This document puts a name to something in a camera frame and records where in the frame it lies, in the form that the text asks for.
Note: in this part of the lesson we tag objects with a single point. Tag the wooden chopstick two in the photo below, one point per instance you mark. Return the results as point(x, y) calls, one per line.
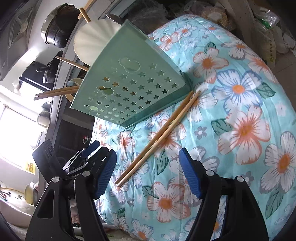
point(172, 126)

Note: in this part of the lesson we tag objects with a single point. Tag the black cooking pot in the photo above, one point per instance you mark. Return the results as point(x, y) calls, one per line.
point(59, 25)

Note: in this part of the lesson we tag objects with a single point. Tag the mint green utensil holder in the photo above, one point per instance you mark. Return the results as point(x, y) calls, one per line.
point(131, 79)

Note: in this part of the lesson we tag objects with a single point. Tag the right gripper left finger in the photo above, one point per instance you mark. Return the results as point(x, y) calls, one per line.
point(52, 217)

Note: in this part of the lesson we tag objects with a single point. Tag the wooden chopstick four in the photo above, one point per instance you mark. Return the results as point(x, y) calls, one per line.
point(49, 94)

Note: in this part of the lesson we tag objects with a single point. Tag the steel spoon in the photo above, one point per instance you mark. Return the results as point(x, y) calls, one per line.
point(115, 18)

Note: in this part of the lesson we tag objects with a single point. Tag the wooden chopstick three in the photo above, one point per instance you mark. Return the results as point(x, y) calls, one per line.
point(57, 90)

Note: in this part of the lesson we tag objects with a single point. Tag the floral blue tablecloth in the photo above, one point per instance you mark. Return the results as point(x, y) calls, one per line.
point(242, 124)

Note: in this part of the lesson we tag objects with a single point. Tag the wooden chopstick one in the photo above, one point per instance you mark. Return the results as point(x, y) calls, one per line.
point(155, 138)

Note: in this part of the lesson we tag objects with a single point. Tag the white plastic rice paddle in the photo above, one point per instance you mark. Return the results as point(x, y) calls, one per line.
point(90, 39)

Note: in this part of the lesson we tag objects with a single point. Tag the thick wooden stick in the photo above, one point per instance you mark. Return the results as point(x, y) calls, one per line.
point(87, 8)

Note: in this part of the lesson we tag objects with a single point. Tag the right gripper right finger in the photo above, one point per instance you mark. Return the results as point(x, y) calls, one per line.
point(243, 219)

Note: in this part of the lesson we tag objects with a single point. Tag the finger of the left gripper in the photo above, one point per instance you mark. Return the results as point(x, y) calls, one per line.
point(96, 159)
point(90, 149)

